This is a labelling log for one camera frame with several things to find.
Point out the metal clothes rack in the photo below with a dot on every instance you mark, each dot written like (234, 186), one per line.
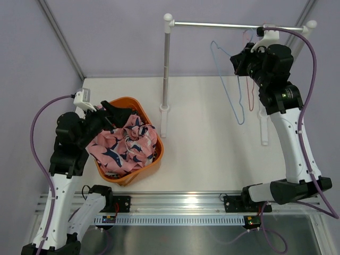
(170, 23)

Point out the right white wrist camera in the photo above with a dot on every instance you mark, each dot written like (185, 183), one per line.
(269, 35)

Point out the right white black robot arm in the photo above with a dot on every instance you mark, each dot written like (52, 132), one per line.
(269, 67)

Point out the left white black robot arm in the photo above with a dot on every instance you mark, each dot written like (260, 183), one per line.
(60, 232)

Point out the pink wire hanger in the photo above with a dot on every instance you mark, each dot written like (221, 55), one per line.
(247, 38)

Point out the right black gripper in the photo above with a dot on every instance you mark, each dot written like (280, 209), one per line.
(240, 60)

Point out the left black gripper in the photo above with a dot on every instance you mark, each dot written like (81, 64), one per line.
(118, 117)

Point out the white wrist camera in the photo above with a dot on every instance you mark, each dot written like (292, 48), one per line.
(82, 100)
(269, 35)

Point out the aluminium rail frame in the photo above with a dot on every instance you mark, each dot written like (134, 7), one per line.
(212, 143)

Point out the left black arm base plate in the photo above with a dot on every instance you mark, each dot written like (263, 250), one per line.
(119, 204)

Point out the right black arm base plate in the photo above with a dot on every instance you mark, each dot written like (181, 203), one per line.
(238, 204)

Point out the orange plastic basket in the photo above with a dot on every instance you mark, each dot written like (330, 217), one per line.
(129, 102)

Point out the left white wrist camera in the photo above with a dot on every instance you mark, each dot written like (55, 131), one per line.
(82, 100)

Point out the pink patterned shorts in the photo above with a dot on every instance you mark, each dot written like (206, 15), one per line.
(125, 150)

